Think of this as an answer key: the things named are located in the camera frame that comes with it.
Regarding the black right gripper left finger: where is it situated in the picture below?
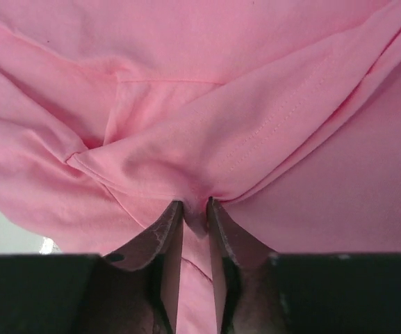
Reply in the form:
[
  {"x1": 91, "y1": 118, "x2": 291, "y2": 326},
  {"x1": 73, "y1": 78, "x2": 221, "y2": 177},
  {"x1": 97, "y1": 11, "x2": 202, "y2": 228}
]
[{"x1": 0, "y1": 201, "x2": 183, "y2": 333}]

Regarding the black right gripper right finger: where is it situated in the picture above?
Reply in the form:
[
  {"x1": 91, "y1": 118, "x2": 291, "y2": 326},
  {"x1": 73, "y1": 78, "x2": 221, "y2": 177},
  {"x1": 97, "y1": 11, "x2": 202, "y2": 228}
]
[{"x1": 206, "y1": 198, "x2": 401, "y2": 333}]

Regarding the pink t shirt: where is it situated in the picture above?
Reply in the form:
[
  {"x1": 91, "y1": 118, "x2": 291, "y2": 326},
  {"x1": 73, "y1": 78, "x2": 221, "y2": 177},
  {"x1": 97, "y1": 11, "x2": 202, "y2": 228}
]
[{"x1": 0, "y1": 1, "x2": 401, "y2": 333}]

